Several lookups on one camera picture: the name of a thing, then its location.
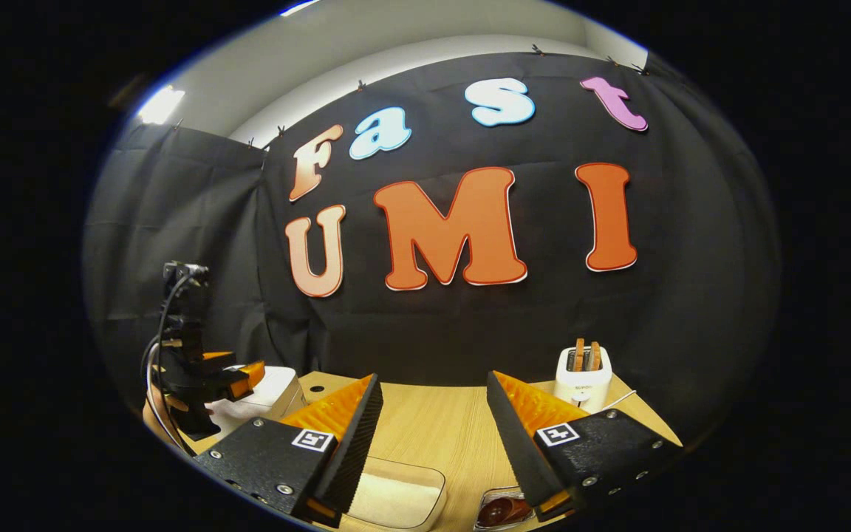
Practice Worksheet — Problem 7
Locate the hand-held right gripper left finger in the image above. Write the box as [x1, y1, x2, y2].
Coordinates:
[193, 373, 384, 528]

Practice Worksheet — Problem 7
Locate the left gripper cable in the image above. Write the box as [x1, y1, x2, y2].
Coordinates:
[141, 275, 197, 451]

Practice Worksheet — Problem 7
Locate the black backdrop cloth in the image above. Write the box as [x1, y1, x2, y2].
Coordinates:
[82, 48, 781, 444]

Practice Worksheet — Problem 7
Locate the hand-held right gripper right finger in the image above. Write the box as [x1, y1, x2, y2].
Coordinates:
[486, 371, 685, 522]

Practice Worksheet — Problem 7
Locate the metal wire chopstick holder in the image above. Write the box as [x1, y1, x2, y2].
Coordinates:
[474, 486, 537, 531]

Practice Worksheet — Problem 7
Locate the white rice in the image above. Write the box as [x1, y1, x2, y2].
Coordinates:
[352, 473, 437, 527]

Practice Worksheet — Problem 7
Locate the brown wooden spoon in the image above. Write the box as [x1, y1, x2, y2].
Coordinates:
[481, 497, 533, 527]

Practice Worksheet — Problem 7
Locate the white rice cooker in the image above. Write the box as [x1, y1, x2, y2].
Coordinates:
[204, 366, 308, 437]

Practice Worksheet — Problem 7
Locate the white toaster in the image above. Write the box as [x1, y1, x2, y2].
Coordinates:
[555, 346, 613, 413]

